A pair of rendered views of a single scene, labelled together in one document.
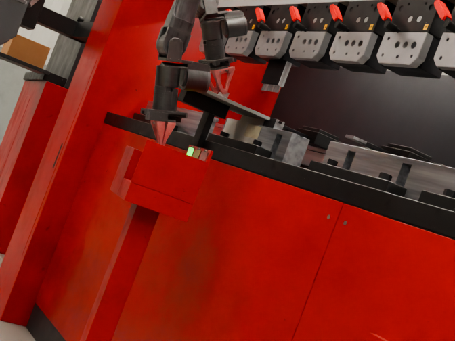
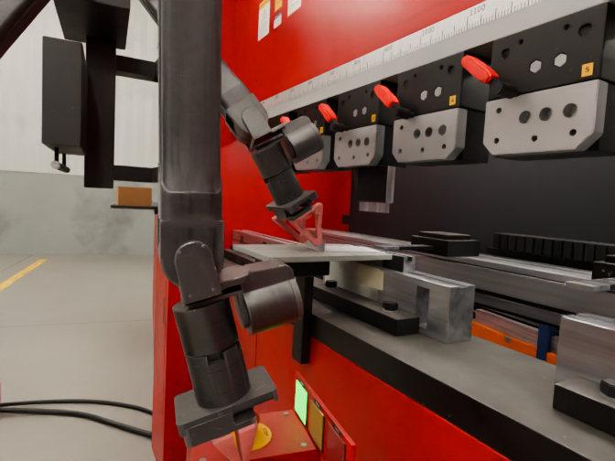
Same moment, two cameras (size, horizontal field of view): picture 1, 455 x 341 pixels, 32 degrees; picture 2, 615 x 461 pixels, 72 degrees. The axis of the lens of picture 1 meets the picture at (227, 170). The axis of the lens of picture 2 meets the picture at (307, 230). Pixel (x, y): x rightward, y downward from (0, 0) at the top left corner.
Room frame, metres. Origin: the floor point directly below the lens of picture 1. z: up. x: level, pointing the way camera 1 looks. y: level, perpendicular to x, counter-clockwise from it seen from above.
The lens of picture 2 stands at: (1.45, 0.12, 1.10)
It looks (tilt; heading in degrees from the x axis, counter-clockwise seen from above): 4 degrees down; 359
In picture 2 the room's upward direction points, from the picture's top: 3 degrees clockwise
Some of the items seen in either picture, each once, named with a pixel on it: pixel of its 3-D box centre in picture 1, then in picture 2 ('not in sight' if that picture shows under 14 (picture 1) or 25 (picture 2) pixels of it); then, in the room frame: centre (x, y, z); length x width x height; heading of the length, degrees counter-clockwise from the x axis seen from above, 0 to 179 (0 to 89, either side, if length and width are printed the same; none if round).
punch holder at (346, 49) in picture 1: (366, 36); (555, 93); (2.03, -0.21, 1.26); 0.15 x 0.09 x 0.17; 29
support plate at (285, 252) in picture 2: (218, 99); (311, 251); (2.29, 0.10, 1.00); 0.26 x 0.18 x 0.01; 119
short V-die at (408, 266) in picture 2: (261, 122); (376, 257); (2.34, -0.04, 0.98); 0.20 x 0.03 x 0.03; 29
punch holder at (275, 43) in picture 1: (285, 35); (370, 129); (2.38, -0.02, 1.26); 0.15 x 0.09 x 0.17; 29
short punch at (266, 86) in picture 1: (275, 76); (374, 189); (2.36, -0.03, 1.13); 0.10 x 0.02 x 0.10; 29
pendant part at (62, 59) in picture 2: not in sight; (67, 104); (3.14, 1.06, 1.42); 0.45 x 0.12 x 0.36; 25
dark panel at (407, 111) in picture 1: (354, 128); (454, 200); (2.81, -0.37, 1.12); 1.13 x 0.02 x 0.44; 29
